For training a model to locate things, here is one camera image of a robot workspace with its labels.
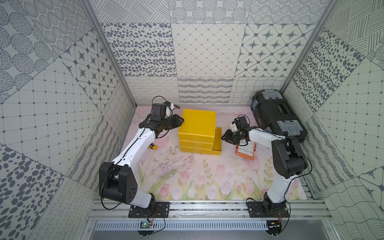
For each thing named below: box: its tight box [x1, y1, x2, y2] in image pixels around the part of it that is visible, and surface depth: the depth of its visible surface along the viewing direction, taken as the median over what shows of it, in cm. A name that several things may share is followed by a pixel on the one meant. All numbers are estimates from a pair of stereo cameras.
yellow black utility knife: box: [147, 142, 158, 150], surface depth 97 cm
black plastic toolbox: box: [250, 89, 308, 143], surface depth 95 cm
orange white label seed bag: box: [236, 140, 256, 161], surface depth 95 cm
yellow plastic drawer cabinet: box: [178, 108, 217, 155], surface depth 85 cm
